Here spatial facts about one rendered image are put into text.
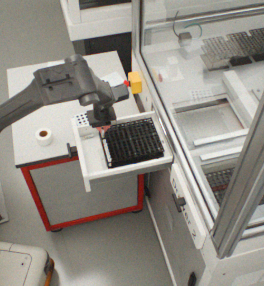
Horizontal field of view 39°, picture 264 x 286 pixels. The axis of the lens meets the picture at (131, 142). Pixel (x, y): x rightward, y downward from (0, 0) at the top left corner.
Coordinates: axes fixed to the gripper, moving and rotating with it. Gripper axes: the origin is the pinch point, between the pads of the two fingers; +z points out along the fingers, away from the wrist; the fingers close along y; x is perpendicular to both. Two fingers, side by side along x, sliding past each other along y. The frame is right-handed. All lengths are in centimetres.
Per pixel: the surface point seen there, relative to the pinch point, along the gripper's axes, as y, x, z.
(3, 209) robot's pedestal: 59, -29, 94
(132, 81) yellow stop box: -18.8, -26.2, 3.3
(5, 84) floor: 53, -143, 100
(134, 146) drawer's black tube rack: -11.5, 5.7, 6.3
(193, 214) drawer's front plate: -21.8, 41.9, -0.8
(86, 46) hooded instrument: -6, -78, 22
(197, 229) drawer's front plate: -21, 47, 0
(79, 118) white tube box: 6.7, -21.0, 14.8
